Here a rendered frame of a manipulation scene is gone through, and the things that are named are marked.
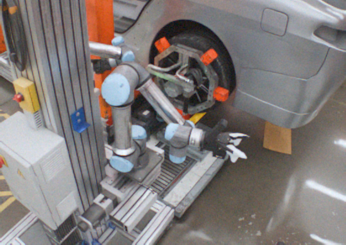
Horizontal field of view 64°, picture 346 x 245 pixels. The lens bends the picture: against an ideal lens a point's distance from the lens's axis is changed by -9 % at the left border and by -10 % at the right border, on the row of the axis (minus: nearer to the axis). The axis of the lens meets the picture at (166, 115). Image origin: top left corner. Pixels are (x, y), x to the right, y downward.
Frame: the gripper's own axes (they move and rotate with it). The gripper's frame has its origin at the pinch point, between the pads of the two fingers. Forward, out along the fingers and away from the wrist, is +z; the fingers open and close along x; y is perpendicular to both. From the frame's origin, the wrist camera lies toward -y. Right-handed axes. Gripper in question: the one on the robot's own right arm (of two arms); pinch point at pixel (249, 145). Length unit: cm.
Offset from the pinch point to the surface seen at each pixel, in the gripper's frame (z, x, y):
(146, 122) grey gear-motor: -82, -107, 72
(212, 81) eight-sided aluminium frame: -29, -93, 16
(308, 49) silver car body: 28, -79, -24
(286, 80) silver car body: 20, -85, 0
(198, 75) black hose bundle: -39, -85, 10
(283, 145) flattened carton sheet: 48, -166, 102
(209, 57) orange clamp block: -34, -92, -2
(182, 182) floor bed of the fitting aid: -38, -81, 106
